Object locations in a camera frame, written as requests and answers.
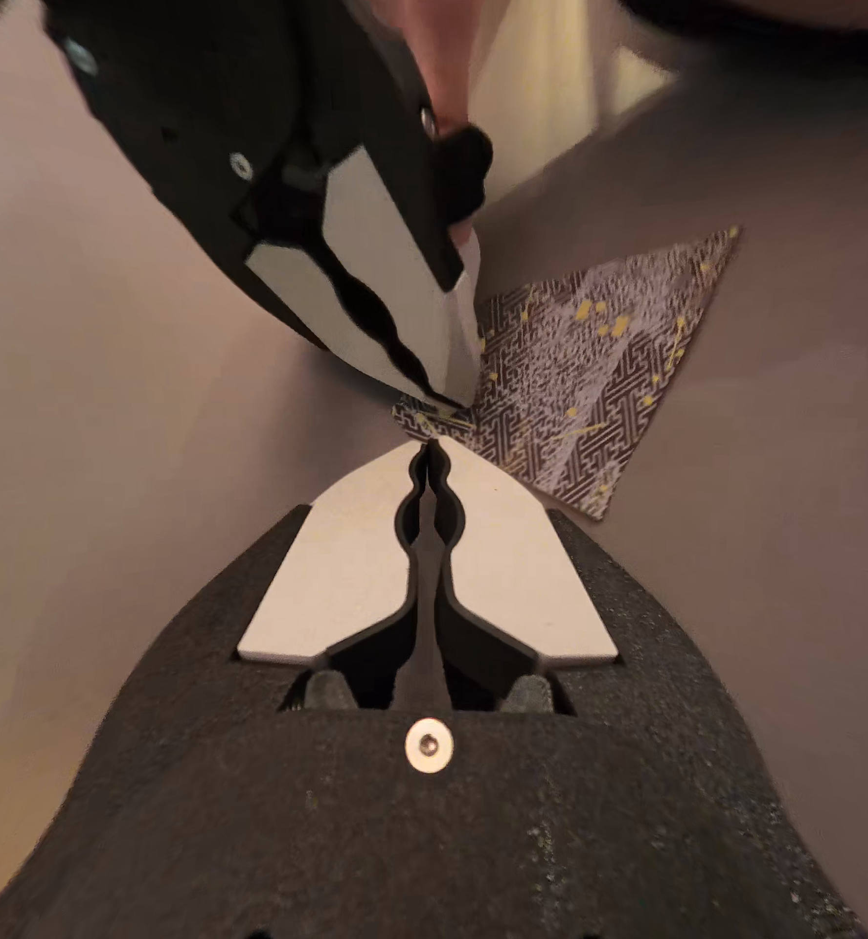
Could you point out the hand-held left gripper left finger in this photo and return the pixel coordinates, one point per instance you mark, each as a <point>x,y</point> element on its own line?
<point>338,579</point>

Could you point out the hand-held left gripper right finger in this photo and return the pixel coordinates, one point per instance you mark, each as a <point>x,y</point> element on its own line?
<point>529,579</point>

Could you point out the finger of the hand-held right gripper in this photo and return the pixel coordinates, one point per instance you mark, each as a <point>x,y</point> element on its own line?
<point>397,257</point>
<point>294,282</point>

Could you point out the patterned black origami paper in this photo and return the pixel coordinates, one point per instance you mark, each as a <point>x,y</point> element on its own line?
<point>588,381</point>

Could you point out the person's right hand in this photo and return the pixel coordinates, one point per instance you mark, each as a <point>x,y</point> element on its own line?
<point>441,59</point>

